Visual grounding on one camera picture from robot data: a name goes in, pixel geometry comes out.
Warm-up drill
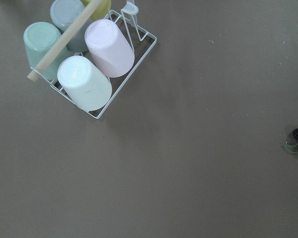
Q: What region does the yellow cup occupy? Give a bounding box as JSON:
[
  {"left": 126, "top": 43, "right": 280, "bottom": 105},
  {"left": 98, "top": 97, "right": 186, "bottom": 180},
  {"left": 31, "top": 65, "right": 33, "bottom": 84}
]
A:
[{"left": 89, "top": 0, "right": 112, "bottom": 21}]

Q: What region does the white wire cup rack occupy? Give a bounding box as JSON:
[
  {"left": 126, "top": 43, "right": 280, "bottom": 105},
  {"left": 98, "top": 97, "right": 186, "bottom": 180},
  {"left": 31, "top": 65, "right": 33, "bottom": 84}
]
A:
[{"left": 39, "top": 0, "right": 157, "bottom": 119}]

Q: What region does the wooden rack handle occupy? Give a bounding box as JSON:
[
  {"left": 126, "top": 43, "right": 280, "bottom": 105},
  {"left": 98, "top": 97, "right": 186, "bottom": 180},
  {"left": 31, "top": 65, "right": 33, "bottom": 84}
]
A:
[{"left": 27, "top": 0, "right": 102, "bottom": 82}]

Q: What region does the pink cup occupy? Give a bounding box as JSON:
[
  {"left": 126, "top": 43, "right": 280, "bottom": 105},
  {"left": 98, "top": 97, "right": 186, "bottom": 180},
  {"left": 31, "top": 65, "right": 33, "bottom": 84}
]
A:
[{"left": 84, "top": 19, "right": 135, "bottom": 78}]

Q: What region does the white cup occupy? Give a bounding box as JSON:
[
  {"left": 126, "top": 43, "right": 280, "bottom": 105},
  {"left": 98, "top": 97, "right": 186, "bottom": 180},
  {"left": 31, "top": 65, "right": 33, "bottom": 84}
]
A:
[{"left": 57, "top": 56, "right": 112, "bottom": 112}]

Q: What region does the mint green cup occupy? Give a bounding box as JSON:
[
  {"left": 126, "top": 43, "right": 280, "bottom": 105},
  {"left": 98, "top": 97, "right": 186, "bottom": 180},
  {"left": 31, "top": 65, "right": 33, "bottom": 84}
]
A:
[{"left": 23, "top": 22, "right": 72, "bottom": 81}]

